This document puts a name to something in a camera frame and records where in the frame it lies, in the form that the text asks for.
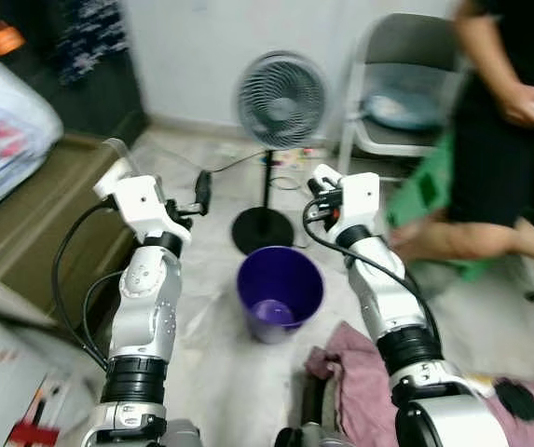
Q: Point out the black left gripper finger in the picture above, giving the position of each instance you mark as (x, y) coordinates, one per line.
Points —
(203, 191)

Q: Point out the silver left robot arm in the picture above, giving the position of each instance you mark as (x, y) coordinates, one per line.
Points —
(145, 307)

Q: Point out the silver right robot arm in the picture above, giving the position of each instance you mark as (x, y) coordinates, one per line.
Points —
(388, 298)

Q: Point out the white power strip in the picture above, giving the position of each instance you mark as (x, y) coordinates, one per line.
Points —
(294, 158)

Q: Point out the green plastic stool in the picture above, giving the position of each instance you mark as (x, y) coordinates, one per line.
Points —
(425, 191)

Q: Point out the purple plastic bin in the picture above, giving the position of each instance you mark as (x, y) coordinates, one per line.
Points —
(257, 279)

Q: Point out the grey standing fan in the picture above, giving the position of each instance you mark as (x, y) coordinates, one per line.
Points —
(280, 98)

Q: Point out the olive brown storage box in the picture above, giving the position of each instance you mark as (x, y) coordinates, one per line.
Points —
(52, 214)

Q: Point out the black cabinet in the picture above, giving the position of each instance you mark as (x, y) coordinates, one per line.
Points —
(108, 93)

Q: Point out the grey folding chair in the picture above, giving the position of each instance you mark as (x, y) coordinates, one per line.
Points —
(406, 42)

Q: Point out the person in black clothes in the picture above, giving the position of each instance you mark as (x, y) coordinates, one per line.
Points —
(504, 158)

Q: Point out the purple cartoon print blanket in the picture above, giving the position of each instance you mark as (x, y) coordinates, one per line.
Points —
(360, 391)

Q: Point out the dark floral cloth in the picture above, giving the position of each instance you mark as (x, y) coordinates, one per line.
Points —
(89, 37)

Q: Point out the white printed plastic bag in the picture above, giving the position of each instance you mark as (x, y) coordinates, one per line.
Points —
(6, 130)

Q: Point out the grey robot right leg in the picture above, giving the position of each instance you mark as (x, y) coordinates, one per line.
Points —
(313, 438)

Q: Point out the small orange bag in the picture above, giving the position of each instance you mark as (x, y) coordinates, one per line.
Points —
(7, 40)

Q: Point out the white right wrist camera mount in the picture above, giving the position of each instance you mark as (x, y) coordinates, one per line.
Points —
(360, 200)

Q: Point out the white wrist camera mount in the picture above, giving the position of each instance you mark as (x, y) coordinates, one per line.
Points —
(141, 205)
(360, 200)

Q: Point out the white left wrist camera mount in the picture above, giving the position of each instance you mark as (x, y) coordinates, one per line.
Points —
(141, 205)

